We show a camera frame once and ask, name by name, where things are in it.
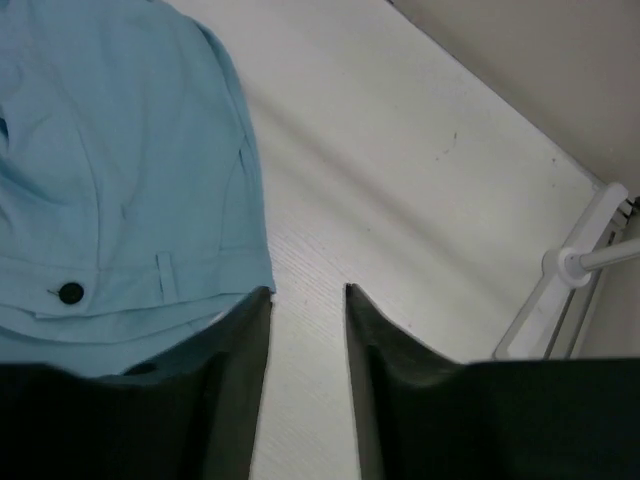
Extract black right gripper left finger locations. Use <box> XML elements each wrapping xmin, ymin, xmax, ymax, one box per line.
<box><xmin>1</xmin><ymin>287</ymin><xmax>273</xmax><ymax>479</ymax></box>

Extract white clothes rack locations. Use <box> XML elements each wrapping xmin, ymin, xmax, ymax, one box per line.
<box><xmin>493</xmin><ymin>183</ymin><xmax>639</xmax><ymax>360</ymax></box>

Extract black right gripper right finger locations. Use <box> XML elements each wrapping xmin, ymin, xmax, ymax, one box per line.
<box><xmin>344</xmin><ymin>284</ymin><xmax>639</xmax><ymax>479</ymax></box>

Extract light blue trousers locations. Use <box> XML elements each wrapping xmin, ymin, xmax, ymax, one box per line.
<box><xmin>1</xmin><ymin>1</ymin><xmax>274</xmax><ymax>377</ymax></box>

